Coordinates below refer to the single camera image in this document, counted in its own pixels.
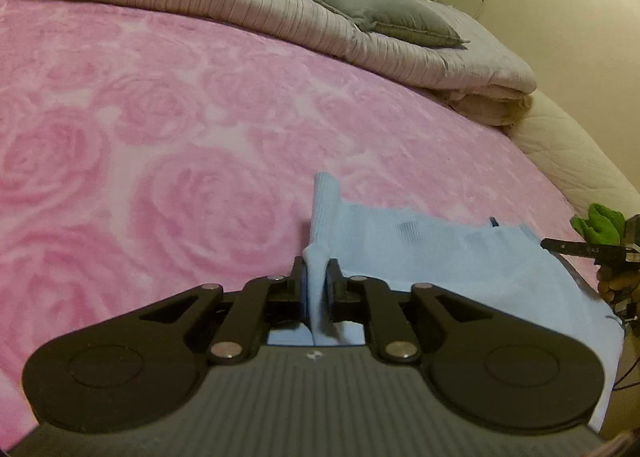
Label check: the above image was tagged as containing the pink rose-print blanket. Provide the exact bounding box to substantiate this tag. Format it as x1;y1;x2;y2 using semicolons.
0;0;601;448

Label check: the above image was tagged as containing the beige folded blanket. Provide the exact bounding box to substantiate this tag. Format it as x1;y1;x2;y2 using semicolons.
435;87;531;128

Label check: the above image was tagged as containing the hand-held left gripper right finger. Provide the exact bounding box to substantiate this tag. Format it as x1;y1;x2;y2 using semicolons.
325;259;493;364

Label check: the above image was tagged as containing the person's right hand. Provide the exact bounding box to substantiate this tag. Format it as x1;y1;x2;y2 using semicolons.
596;268;640;305

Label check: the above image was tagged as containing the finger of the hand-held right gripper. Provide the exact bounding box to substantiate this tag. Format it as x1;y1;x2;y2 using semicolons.
541;237;632;260

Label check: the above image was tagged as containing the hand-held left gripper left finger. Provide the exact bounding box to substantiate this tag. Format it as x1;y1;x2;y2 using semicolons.
137;257;307;365

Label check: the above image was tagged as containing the grey pillow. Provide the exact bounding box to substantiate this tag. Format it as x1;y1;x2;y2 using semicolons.
305;0;471;50

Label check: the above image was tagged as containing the light blue sweatshirt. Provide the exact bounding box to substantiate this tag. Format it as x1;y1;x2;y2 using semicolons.
267;172;626;430

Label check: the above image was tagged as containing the green cloth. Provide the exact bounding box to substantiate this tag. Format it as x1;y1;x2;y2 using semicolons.
570;203;628;247

